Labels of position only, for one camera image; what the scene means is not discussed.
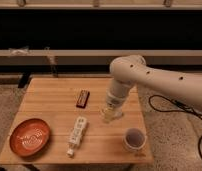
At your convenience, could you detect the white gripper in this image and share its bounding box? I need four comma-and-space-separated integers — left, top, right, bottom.
106, 97, 124, 112

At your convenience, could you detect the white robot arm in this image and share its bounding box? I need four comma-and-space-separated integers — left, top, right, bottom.
106, 55, 202, 112

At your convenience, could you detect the dark red chocolate bar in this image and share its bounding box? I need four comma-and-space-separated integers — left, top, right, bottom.
76, 90, 90, 108

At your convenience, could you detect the white power strip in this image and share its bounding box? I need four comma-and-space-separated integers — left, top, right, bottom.
67, 116, 88, 157

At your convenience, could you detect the wooden table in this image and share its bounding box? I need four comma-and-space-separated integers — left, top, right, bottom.
0, 78, 153, 170

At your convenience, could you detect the orange patterned bowl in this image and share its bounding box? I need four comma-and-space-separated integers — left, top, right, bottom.
9, 118, 51, 157

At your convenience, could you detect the grey horizontal rail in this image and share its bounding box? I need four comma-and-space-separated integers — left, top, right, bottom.
0, 50, 202, 65

